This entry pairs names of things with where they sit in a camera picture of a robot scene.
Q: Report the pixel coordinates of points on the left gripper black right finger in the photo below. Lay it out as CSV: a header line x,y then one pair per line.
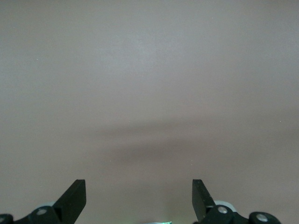
x,y
201,200

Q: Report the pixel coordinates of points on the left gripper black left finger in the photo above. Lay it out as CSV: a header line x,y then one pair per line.
x,y
70,205

